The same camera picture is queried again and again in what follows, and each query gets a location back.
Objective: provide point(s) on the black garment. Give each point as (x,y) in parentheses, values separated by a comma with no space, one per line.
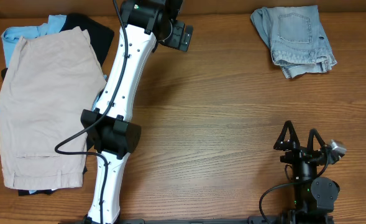
(100,36)

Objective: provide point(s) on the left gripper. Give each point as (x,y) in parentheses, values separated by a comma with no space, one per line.
(180,35)

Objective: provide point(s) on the light blue denim shorts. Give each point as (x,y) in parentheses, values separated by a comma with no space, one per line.
(296,39)

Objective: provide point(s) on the light blue shirt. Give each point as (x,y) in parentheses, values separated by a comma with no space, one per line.
(24,34)

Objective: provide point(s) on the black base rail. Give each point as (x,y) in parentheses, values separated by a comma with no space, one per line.
(250,220)

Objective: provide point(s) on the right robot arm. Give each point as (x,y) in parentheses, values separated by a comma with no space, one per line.
(314,195)

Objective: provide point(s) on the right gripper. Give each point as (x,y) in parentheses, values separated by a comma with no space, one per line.
(302,154)

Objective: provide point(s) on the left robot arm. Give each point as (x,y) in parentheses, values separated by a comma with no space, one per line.
(144,26)

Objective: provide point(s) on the beige shorts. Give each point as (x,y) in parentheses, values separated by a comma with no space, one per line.
(46,109)

